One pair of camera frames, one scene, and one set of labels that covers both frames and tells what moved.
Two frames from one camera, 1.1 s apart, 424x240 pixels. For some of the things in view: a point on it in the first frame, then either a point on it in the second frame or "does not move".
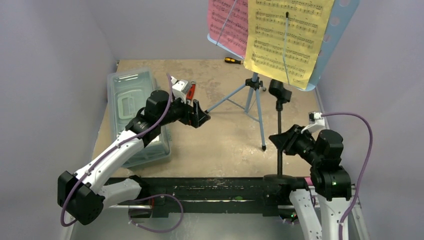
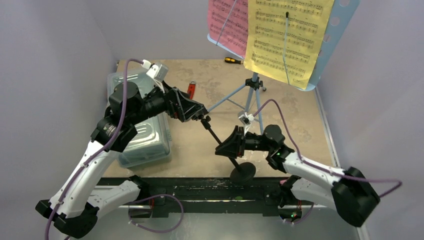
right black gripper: x=291 y=140 -> x=241 y=142
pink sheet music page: x=228 y=24 does not move
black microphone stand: x=280 y=90 -> x=244 y=172
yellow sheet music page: x=284 y=38 does not move
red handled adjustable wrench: x=191 y=90 does not move
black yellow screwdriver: x=232 y=60 does not move
